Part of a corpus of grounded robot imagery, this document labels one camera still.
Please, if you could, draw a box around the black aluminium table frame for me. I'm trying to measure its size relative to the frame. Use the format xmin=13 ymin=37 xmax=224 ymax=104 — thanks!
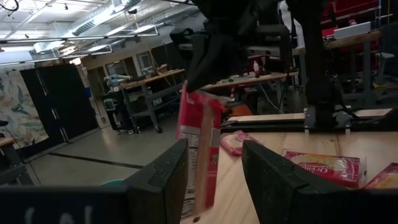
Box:
xmin=220 ymin=107 xmax=398 ymax=134

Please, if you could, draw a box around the wooden desk with grey legs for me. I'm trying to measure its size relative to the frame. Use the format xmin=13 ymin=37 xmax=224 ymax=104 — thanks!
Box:
xmin=292 ymin=29 xmax=383 ymax=105

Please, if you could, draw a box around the red popcorn bag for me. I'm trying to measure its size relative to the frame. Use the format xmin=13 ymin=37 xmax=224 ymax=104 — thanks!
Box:
xmin=284 ymin=151 xmax=368 ymax=190
xmin=175 ymin=82 xmax=230 ymax=218
xmin=220 ymin=129 xmax=261 ymax=156
xmin=362 ymin=162 xmax=398 ymax=190

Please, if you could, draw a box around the white flat box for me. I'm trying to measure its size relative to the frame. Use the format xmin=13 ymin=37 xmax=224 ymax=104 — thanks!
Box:
xmin=333 ymin=21 xmax=373 ymax=40

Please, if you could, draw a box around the black equipment cart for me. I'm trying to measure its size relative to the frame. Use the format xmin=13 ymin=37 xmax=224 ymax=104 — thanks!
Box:
xmin=102 ymin=91 xmax=137 ymax=134

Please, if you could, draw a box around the teal plastic basket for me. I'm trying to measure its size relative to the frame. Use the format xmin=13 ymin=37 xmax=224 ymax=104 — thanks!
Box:
xmin=101 ymin=179 xmax=125 ymax=187

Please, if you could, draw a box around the leaf patterned wall panel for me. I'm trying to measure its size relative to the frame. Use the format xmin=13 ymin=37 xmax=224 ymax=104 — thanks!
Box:
xmin=0 ymin=70 xmax=50 ymax=150

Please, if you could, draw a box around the orange object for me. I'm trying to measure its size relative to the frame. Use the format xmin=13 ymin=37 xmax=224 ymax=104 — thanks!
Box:
xmin=225 ymin=102 xmax=254 ymax=118

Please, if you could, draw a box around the black office chair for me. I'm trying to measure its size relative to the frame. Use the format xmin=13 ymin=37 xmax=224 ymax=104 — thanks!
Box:
xmin=373 ymin=21 xmax=398 ymax=105

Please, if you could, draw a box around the long ceiling light bar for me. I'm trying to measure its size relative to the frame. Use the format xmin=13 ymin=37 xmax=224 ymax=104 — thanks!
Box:
xmin=0 ymin=24 xmax=161 ymax=67

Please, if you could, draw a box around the silver ceiling air duct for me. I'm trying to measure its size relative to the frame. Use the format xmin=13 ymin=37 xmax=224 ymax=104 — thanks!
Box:
xmin=32 ymin=0 xmax=147 ymax=54

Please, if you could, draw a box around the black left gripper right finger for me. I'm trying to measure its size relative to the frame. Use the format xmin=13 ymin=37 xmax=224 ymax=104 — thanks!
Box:
xmin=241 ymin=140 xmax=343 ymax=224

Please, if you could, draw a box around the wooden workbench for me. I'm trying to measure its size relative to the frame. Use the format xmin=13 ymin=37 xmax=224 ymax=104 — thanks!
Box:
xmin=118 ymin=68 xmax=186 ymax=134
xmin=178 ymin=71 xmax=299 ymax=114

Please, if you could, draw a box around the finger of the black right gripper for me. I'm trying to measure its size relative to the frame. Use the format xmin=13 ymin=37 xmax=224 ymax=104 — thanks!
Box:
xmin=205 ymin=33 xmax=245 ymax=85
xmin=186 ymin=33 xmax=215 ymax=93

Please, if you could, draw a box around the black partition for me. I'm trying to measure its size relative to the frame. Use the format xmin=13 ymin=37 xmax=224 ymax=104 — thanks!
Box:
xmin=20 ymin=63 xmax=100 ymax=144

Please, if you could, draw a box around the red cabinet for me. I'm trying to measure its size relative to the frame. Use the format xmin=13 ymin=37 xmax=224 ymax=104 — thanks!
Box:
xmin=322 ymin=0 xmax=382 ymax=23

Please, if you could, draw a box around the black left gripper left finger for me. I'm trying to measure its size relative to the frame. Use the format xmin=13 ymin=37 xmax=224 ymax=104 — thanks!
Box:
xmin=124 ymin=139 xmax=190 ymax=224

